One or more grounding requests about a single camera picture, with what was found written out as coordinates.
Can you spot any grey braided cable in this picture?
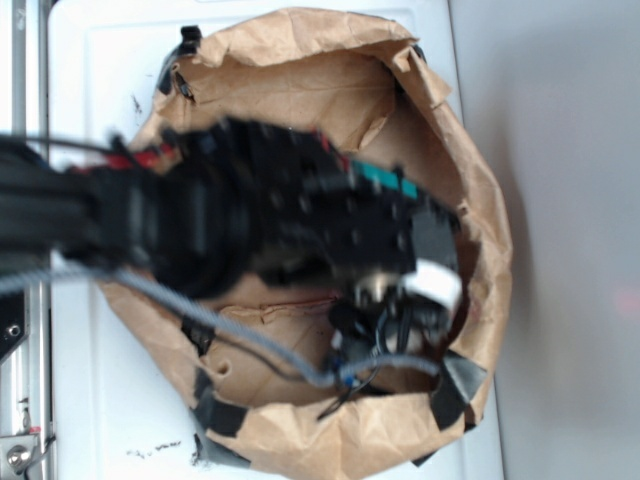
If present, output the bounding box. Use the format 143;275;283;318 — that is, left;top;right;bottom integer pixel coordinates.
0;262;441;389

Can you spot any black mounting bracket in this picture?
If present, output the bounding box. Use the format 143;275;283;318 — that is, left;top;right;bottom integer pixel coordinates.
0;291;27;363

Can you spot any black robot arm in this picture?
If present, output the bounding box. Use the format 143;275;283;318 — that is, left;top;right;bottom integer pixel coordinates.
1;118;462;310

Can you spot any aluminium frame rail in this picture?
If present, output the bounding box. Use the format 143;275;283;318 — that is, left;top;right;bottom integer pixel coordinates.
1;1;56;479

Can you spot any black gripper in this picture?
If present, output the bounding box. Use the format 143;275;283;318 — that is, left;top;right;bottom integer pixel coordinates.
299;159;461;310

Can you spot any brown paper bag bin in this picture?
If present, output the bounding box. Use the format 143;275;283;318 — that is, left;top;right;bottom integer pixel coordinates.
102;8;513;479

